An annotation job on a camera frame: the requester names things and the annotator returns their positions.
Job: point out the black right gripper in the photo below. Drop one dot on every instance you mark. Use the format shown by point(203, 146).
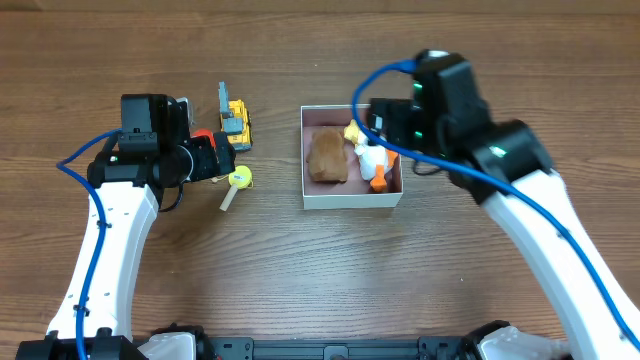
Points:
point(379, 120)

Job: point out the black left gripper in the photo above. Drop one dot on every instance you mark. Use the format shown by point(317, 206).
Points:
point(220, 160)

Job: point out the red grey toy ball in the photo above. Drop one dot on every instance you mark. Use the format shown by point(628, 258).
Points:
point(204, 138)

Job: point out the yellow toy excavator truck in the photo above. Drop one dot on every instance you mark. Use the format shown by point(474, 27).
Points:
point(235, 120)

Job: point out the white plush duck toy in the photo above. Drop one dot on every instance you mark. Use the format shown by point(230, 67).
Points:
point(375, 161)

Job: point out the brown plush bear toy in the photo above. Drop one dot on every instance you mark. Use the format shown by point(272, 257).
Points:
point(327, 158)

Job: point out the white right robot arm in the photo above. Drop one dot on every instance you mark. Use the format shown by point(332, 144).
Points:
point(510, 175)

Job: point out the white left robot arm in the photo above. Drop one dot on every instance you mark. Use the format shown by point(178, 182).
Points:
point(125, 172)

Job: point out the yellow wooden rattle drum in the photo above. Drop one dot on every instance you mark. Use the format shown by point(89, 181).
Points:
point(240, 179)

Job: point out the white box pink interior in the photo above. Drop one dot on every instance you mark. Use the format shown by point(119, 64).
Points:
point(355, 192)

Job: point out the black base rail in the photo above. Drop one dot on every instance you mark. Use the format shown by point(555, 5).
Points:
point(425, 347)

